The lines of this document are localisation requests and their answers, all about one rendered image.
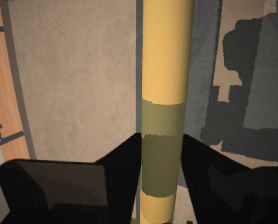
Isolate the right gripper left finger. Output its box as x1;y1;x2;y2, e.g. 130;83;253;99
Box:
0;133;142;224

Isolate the long yellow rod with olive band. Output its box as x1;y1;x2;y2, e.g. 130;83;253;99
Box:
140;0;195;224

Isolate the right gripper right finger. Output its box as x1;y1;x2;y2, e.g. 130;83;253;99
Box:
181;134;278;224

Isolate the brown cardboard box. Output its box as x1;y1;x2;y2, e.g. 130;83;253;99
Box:
130;218;140;224

